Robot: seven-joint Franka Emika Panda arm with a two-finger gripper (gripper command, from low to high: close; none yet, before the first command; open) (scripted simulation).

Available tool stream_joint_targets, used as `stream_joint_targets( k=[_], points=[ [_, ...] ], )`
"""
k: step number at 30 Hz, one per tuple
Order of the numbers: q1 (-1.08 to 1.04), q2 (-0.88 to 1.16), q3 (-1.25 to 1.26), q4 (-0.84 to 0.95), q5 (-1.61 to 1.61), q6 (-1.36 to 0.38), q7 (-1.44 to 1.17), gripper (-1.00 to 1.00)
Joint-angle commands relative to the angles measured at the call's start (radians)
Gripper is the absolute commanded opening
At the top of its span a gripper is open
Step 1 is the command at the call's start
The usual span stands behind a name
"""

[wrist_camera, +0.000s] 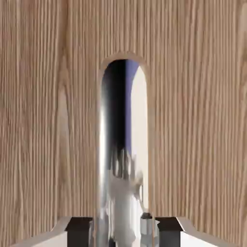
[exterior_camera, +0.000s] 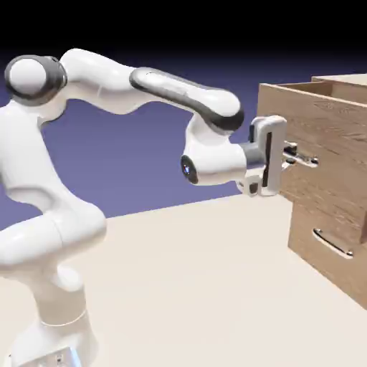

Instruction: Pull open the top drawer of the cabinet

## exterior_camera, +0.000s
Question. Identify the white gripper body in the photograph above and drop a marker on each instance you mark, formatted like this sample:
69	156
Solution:
275	134

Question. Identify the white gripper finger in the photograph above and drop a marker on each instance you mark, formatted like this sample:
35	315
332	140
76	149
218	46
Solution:
288	163
290	146

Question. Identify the light wood drawer front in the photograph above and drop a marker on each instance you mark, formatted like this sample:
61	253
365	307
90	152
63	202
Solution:
329	126
312	272

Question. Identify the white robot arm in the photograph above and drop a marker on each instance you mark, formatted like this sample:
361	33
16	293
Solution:
86	94

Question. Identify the light wood cabinet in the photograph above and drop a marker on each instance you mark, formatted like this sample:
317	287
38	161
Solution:
347	79

